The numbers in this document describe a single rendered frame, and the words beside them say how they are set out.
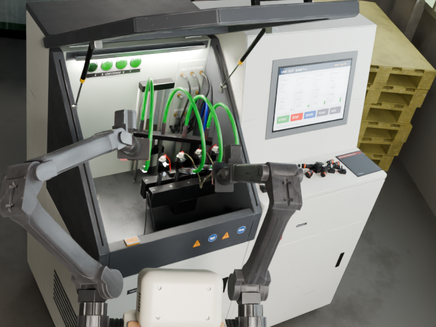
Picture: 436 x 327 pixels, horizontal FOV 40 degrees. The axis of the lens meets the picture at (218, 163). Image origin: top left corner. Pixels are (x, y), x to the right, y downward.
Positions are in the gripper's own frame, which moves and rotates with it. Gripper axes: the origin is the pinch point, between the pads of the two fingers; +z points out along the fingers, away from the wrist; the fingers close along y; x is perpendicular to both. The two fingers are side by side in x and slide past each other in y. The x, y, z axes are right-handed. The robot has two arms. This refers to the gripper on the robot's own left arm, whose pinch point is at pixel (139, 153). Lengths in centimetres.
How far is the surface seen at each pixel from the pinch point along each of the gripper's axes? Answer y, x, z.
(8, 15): 167, -166, 265
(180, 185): -7.8, 4.6, 46.3
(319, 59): -65, -51, 54
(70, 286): 39, 45, 57
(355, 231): -86, 19, 107
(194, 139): -13, -15, 50
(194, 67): -13, -45, 47
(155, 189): 1.5, 6.8, 41.1
